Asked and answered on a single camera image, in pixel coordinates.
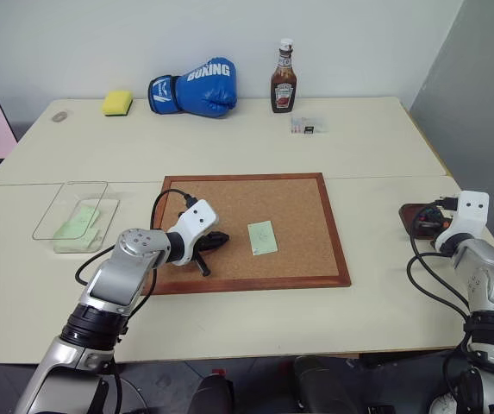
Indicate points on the stack of green notes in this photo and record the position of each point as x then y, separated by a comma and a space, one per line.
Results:
78, 226

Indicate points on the dark brown wooden tray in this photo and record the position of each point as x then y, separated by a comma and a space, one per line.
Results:
410, 220

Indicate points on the blue boxing glove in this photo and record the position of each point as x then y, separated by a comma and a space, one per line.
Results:
203, 92

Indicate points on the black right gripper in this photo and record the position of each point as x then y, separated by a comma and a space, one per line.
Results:
439, 219

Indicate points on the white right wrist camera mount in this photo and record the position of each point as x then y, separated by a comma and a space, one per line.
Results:
468, 215

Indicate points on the yellow and green sponge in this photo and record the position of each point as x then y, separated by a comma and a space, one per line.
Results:
116, 103

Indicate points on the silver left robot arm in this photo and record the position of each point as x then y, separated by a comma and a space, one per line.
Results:
117, 276

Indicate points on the ketchup bottle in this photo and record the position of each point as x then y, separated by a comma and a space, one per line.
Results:
283, 86

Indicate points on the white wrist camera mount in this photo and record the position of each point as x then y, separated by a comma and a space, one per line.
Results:
197, 220
468, 215

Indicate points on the white round robot part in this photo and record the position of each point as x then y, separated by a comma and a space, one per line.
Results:
442, 404

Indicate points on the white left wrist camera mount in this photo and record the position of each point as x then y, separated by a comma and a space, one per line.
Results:
197, 220

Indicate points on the green paper note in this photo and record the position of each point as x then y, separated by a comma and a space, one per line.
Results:
263, 238

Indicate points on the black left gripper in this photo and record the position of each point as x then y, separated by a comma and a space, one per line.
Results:
200, 246

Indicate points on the wood-framed cork board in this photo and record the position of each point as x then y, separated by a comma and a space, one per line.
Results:
289, 202

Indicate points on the dark rounded shape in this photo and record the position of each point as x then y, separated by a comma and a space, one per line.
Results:
212, 394

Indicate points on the small clear plastic box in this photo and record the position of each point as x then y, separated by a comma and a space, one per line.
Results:
309, 125

